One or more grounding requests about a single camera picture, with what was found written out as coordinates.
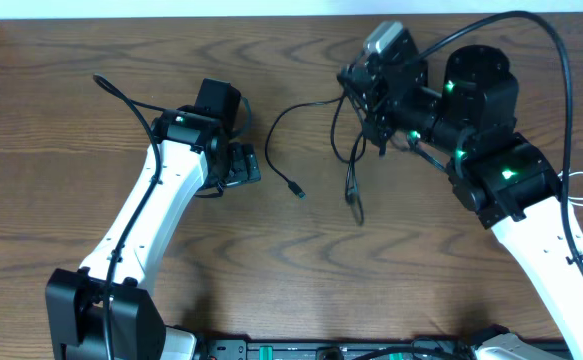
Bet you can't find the black USB cable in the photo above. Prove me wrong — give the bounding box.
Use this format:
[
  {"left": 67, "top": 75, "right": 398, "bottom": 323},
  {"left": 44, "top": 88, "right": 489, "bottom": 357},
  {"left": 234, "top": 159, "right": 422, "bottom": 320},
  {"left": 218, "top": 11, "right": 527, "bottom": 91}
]
[{"left": 264, "top": 97, "right": 347, "bottom": 200}]

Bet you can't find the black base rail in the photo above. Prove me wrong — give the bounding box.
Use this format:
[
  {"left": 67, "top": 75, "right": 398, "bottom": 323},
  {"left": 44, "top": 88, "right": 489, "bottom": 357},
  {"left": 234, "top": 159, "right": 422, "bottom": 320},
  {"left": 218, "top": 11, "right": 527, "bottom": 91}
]
[{"left": 190, "top": 337, "right": 572, "bottom": 360}]

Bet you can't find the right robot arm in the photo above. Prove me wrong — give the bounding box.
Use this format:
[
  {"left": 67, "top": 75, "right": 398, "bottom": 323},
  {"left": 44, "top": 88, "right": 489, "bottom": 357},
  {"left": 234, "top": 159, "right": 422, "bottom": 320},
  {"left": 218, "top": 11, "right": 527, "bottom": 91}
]
[{"left": 337, "top": 21, "right": 583, "bottom": 359}]

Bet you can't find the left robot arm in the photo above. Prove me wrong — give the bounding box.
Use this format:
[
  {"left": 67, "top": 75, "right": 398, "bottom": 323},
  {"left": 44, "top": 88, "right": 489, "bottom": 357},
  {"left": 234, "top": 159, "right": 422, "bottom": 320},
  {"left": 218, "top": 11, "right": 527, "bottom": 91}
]
[{"left": 45, "top": 78, "right": 261, "bottom": 359}]

